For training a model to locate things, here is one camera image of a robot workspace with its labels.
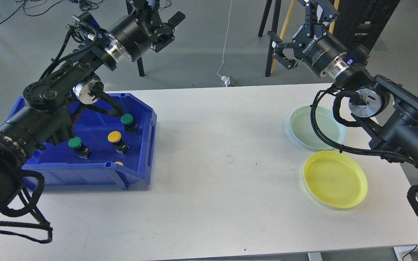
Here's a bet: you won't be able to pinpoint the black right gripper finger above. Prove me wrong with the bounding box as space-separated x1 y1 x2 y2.
303 0 340 26
267 31 299 70

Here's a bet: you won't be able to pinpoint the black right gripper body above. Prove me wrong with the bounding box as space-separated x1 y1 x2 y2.
292 23 347 78

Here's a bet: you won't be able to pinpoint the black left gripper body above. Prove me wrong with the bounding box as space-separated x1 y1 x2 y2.
106 8 170 63

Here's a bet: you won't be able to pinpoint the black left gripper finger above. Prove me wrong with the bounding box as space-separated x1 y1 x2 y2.
152 30 175 53
160 11 186 30

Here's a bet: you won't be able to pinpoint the green push button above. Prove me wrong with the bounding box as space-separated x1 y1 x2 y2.
67 136 91 159
120 113 138 133

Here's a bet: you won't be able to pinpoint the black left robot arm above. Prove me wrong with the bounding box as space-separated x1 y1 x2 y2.
0 0 185 244

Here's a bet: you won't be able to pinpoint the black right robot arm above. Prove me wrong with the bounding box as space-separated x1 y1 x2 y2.
267 0 418 217

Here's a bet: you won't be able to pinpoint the light green plate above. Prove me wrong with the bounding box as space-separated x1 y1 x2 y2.
289 105 346 151

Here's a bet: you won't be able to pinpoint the yellow plate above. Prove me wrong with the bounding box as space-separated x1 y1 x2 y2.
303 150 368 209

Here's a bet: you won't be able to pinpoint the wooden leg right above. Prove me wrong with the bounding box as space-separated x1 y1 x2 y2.
328 0 340 34

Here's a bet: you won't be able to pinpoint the wooden leg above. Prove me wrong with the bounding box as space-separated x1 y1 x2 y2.
270 0 296 74
328 0 340 34

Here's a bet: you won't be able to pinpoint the black stand legs left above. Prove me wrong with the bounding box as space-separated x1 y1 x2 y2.
125 0 146 76

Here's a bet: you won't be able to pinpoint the black stand legs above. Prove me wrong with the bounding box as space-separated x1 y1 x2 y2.
125 0 146 76
258 0 282 77

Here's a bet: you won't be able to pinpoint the black cabinet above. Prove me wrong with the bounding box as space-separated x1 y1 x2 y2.
332 0 400 51

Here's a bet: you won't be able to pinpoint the wooden leg left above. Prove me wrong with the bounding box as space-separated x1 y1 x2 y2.
270 0 296 74

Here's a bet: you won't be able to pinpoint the black stand legs right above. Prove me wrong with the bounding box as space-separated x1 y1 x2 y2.
258 0 282 77

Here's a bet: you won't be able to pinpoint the white power plug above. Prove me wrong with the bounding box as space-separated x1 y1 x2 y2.
221 75 231 87

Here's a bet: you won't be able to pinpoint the blue plastic bin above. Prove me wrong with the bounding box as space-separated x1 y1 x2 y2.
22 94 157 190

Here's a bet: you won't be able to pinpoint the white hanging cable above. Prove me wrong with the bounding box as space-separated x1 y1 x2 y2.
216 0 233 77

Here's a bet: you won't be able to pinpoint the black floor cables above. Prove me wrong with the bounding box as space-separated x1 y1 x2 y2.
0 0 104 45

